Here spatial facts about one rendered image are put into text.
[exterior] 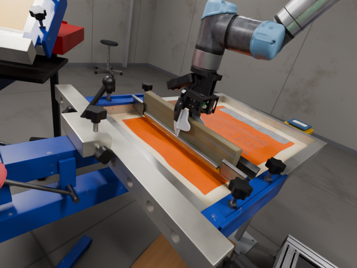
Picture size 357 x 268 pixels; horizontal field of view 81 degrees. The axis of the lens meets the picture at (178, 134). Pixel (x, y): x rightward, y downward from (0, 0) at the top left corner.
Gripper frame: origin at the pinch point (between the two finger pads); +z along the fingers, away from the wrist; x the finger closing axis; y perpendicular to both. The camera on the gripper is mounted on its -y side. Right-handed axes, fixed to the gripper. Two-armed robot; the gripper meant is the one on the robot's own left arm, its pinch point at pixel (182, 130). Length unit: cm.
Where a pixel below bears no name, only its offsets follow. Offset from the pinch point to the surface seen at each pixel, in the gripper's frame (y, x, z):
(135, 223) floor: -39, 20, 101
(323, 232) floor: 54, 151, 101
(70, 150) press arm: 2.9, -33.9, -3.2
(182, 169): 10.5, -7.9, 5.3
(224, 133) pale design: 1.7, 23.8, 5.3
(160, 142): -3.1, -5.1, 5.3
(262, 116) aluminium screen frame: 0, 56, 3
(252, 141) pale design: 10.4, 30.9, 5.2
